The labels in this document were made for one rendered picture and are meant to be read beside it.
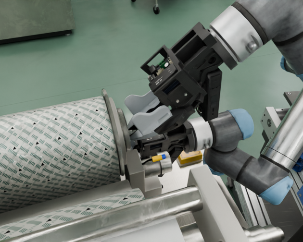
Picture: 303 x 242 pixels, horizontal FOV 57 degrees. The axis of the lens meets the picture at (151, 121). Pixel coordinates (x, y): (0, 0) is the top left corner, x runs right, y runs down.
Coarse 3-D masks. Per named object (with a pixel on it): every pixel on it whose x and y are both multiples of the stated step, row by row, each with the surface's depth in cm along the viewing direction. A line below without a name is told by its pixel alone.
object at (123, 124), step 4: (120, 108) 46; (120, 112) 44; (120, 116) 44; (124, 116) 44; (120, 120) 44; (124, 120) 44; (124, 124) 43; (124, 128) 43; (124, 132) 43; (128, 132) 44; (124, 136) 43; (128, 136) 44; (124, 140) 44; (128, 140) 44; (128, 144) 44; (128, 148) 45
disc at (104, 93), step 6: (102, 90) 44; (102, 96) 46; (108, 102) 41; (108, 108) 40; (114, 120) 40; (114, 126) 39; (114, 132) 39; (120, 150) 40; (120, 156) 40; (120, 162) 41; (120, 168) 43; (120, 174) 47
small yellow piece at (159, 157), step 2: (162, 154) 45; (164, 154) 45; (154, 156) 45; (156, 156) 45; (158, 156) 45; (160, 156) 45; (162, 156) 45; (164, 156) 45; (152, 158) 45; (154, 158) 45; (156, 158) 45; (158, 158) 45; (160, 158) 45; (162, 158) 45; (164, 158) 45; (146, 160) 46; (148, 160) 45; (150, 160) 45; (152, 160) 45; (154, 160) 45; (156, 160) 45; (158, 160) 45; (144, 162) 47; (146, 162) 46; (142, 164) 47
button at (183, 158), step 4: (184, 152) 84; (192, 152) 84; (196, 152) 84; (200, 152) 84; (180, 156) 84; (184, 156) 84; (188, 156) 84; (192, 156) 84; (196, 156) 84; (200, 156) 84; (180, 160) 83; (184, 160) 83; (188, 160) 84; (192, 160) 85
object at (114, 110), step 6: (114, 108) 42; (108, 114) 42; (114, 114) 42; (120, 126) 41; (120, 132) 41; (114, 138) 41; (120, 138) 41; (120, 144) 41; (126, 156) 43; (126, 162) 44
